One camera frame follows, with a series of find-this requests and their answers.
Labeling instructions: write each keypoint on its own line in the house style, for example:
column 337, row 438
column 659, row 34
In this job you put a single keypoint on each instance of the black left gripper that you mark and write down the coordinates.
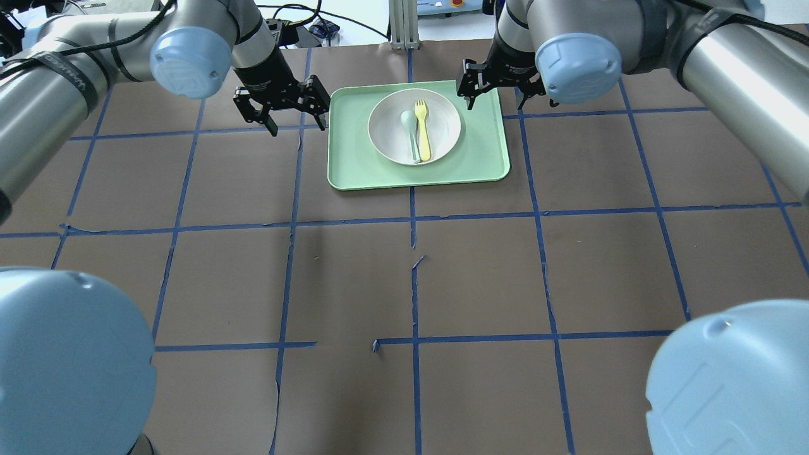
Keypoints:
column 266, row 71

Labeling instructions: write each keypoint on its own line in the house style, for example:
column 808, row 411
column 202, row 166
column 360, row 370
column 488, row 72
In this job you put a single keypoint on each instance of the yellow plastic fork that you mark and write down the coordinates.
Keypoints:
column 421, row 112

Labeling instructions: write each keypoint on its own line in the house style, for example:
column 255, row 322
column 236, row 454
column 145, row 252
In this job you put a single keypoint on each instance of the light green plastic spoon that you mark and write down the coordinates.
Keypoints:
column 409, row 123

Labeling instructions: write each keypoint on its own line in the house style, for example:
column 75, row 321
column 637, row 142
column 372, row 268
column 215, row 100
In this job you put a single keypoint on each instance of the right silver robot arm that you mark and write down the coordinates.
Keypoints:
column 750, row 73

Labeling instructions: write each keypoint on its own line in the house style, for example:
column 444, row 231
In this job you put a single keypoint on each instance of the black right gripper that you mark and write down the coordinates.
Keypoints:
column 515, row 65

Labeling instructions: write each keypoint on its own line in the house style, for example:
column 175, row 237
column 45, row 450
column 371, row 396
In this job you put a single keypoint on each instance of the white round plate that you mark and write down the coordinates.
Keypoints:
column 389, row 139

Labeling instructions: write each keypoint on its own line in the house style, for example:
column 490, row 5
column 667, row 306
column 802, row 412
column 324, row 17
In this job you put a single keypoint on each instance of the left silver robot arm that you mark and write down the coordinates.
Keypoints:
column 70, row 63

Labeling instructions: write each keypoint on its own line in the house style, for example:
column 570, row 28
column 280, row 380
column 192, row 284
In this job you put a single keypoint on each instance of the green plastic tray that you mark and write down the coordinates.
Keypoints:
column 354, row 164

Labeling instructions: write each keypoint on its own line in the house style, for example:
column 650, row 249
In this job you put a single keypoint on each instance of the aluminium frame post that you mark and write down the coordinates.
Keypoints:
column 402, row 19

